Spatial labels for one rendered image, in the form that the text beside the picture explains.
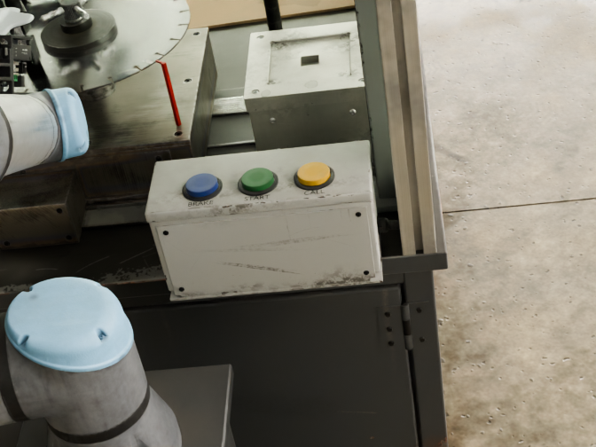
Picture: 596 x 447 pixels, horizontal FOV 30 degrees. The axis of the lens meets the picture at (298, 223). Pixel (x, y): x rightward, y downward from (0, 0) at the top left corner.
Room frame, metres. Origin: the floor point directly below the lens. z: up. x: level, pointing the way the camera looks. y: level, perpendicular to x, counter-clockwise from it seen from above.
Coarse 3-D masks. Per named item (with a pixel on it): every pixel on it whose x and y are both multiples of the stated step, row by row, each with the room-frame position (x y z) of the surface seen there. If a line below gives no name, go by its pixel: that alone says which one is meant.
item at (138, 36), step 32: (32, 0) 1.62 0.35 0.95; (96, 0) 1.58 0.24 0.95; (128, 0) 1.56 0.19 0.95; (160, 0) 1.54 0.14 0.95; (32, 32) 1.51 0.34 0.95; (128, 32) 1.46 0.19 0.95; (160, 32) 1.44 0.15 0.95; (32, 64) 1.41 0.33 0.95; (64, 64) 1.40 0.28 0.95; (96, 64) 1.38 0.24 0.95; (128, 64) 1.36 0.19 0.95
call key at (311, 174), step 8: (304, 168) 1.11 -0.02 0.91; (312, 168) 1.10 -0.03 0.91; (320, 168) 1.10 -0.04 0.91; (328, 168) 1.10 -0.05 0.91; (304, 176) 1.09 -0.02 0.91; (312, 176) 1.09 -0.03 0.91; (320, 176) 1.08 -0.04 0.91; (328, 176) 1.09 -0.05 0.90; (304, 184) 1.08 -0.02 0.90; (312, 184) 1.08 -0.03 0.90
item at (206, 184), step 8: (192, 176) 1.13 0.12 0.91; (200, 176) 1.13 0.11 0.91; (208, 176) 1.13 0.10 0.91; (192, 184) 1.11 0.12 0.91; (200, 184) 1.11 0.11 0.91; (208, 184) 1.11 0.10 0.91; (216, 184) 1.11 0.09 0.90; (192, 192) 1.10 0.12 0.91; (200, 192) 1.10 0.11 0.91; (208, 192) 1.10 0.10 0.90
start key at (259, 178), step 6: (258, 168) 1.12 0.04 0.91; (264, 168) 1.12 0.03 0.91; (246, 174) 1.12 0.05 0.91; (252, 174) 1.11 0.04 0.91; (258, 174) 1.11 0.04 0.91; (264, 174) 1.11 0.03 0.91; (270, 174) 1.11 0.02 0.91; (246, 180) 1.10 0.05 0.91; (252, 180) 1.10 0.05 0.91; (258, 180) 1.10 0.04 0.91; (264, 180) 1.10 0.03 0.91; (270, 180) 1.10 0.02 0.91; (246, 186) 1.09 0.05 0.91; (252, 186) 1.09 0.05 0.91; (258, 186) 1.09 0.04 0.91; (264, 186) 1.09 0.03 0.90
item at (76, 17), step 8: (56, 0) 1.51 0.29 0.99; (64, 0) 1.48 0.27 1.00; (72, 0) 1.48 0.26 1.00; (80, 0) 1.48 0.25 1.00; (88, 0) 1.49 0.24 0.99; (64, 8) 1.47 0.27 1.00; (72, 8) 1.47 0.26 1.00; (80, 8) 1.46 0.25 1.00; (48, 16) 1.46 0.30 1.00; (56, 16) 1.46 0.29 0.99; (64, 16) 1.47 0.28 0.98; (72, 16) 1.47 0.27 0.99; (80, 16) 1.45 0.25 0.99; (88, 16) 1.44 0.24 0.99
